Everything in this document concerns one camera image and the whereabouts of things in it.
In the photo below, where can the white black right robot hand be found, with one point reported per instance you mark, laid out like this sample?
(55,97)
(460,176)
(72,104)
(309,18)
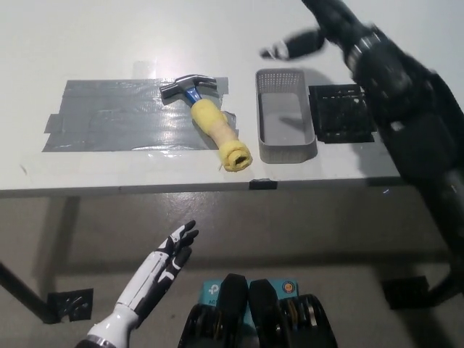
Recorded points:
(333,18)

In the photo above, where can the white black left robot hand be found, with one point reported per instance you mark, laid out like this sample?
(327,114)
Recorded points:
(152,272)

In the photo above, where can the blue hammer with yellow wrap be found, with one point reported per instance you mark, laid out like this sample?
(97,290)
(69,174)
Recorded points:
(214,123)

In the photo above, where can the black teal robot body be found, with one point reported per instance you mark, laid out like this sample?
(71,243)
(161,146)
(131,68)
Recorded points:
(264,319)

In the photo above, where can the gray perforated plastic basket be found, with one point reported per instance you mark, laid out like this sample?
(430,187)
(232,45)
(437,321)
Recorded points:
(282,125)

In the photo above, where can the black table leg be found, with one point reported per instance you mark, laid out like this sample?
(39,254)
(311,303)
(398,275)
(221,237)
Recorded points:
(444,286)
(21,290)

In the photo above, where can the small black tape piece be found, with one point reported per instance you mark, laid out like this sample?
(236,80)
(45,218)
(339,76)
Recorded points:
(263,184)

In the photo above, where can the gray duct tape patch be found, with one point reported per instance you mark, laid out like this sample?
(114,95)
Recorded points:
(119,116)

